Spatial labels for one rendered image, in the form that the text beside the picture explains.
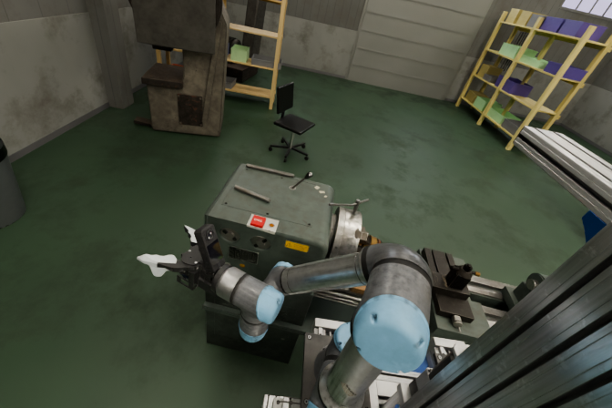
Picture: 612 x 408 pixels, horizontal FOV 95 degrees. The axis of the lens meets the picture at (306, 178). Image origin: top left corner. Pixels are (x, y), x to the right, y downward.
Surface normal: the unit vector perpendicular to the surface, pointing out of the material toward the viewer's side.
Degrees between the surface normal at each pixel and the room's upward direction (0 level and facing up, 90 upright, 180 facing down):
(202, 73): 90
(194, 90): 90
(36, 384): 0
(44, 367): 0
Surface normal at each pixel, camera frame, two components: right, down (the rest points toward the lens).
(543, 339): -0.98, -0.19
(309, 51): -0.06, 0.57
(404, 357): -0.40, 0.35
